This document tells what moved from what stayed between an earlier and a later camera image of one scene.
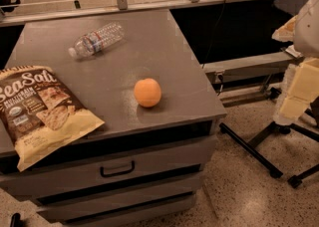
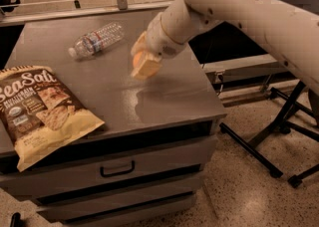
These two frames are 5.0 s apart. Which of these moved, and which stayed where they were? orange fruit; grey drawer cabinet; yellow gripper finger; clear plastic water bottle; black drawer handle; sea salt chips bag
Moved: orange fruit; yellow gripper finger
Stayed: sea salt chips bag; grey drawer cabinet; black drawer handle; clear plastic water bottle
